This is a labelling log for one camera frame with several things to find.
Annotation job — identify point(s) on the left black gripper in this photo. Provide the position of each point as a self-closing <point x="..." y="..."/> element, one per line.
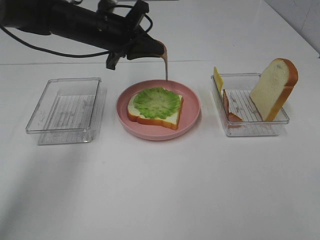
<point x="121" y="25"/>

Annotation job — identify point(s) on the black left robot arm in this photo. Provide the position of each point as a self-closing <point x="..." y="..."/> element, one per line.
<point x="64" y="18"/>

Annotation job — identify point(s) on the pink round plate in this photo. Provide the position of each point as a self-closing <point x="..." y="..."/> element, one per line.
<point x="190" y="111"/>

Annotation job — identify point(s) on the bread slice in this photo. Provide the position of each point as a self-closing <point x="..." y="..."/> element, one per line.
<point x="274" y="87"/>
<point x="171" y="122"/>

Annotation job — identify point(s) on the left clear plastic tray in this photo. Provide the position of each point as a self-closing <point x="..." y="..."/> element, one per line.
<point x="69" y="111"/>

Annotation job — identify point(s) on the yellow cheese slice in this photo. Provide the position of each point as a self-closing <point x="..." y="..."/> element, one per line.
<point x="218" y="80"/>

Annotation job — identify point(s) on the brown bacon strip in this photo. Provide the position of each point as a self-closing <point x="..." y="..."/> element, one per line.
<point x="164" y="56"/>

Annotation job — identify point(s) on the green lettuce leaf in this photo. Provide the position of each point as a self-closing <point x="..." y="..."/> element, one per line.
<point x="157" y="102"/>

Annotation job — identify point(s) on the right clear plastic tray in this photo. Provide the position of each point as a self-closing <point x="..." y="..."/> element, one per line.
<point x="238" y="87"/>

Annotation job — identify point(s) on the clear plastic tray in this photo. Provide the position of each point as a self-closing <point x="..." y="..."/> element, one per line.
<point x="69" y="111"/>
<point x="238" y="87"/>

